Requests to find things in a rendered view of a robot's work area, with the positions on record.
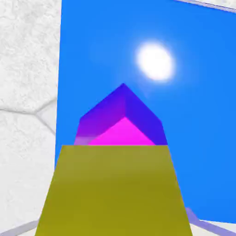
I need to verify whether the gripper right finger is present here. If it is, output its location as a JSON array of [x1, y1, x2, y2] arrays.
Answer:
[[184, 207, 236, 236]]

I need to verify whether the large blue box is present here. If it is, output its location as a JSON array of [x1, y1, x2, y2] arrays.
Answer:
[[54, 0, 236, 225]]

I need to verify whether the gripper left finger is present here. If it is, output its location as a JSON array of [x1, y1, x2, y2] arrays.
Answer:
[[0, 219, 39, 236]]

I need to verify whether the small yellow cube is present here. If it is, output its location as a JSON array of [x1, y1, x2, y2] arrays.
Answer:
[[34, 145, 194, 236]]

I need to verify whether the small magenta cube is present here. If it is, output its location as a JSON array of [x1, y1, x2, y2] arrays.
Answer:
[[73, 83, 169, 146]]

